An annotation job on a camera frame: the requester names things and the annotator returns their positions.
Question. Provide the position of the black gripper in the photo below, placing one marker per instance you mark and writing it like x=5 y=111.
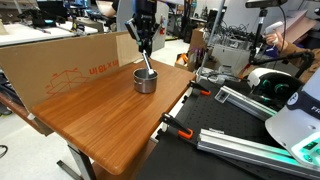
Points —
x=146 y=26

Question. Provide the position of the black and white marker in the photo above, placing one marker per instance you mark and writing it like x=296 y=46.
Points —
x=149 y=65

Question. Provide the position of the white VR controller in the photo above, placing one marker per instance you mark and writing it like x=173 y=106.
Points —
x=272 y=27

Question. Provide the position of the brown sleeved forearm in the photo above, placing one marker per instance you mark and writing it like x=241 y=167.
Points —
x=300 y=56

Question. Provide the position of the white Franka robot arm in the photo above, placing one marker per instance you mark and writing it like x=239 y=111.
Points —
x=296 y=126

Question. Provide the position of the small stainless steel pot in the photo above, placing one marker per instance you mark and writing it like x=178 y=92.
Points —
x=145 y=85

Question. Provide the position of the grey metal desk leg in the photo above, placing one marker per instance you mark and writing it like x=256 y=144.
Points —
x=81 y=163

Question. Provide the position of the operator hand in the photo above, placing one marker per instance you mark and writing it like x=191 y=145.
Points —
x=275 y=38

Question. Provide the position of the light grey partition board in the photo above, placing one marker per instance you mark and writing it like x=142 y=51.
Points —
x=125 y=13

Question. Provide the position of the small brown cardboard box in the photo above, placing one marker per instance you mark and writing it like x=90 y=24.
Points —
x=197 y=38

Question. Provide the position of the silver metal pole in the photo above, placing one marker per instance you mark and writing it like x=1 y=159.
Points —
x=211 y=36

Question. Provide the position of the orange and black bar clamp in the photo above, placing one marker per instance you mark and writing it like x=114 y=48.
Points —
x=176 y=126
x=199 y=88

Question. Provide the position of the cardboard box on table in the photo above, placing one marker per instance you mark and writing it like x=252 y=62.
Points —
x=43 y=70

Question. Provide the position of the black perforated breadboard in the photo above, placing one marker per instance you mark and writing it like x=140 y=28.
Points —
x=226 y=123

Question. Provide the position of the white workbench table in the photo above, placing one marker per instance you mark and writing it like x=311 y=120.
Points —
x=30 y=31

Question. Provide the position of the white VR headset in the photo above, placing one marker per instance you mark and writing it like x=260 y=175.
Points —
x=276 y=86

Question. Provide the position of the pink cardboard sheet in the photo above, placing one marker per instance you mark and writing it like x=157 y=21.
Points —
x=298 y=25

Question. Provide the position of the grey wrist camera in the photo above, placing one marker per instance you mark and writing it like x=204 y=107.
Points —
x=132 y=30

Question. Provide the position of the black camera stand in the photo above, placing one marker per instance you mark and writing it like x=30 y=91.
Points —
x=258 y=36

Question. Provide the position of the aluminium extrusion rail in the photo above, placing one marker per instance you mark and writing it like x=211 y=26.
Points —
x=246 y=150
x=246 y=101

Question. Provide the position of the black stereo camera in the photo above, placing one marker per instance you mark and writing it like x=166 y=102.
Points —
x=265 y=3

